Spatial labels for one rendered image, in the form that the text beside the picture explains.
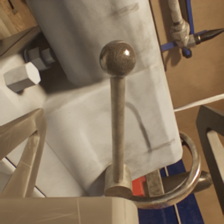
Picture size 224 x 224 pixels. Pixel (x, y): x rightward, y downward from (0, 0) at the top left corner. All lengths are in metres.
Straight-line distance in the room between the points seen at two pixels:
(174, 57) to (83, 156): 3.47
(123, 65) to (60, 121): 0.13
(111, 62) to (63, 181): 0.22
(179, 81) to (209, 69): 0.54
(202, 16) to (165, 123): 3.37
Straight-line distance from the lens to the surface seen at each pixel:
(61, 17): 0.26
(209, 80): 4.15
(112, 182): 0.33
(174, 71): 3.84
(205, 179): 2.34
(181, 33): 0.56
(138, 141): 0.34
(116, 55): 0.19
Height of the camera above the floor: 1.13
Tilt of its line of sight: 12 degrees down
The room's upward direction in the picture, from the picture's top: 74 degrees clockwise
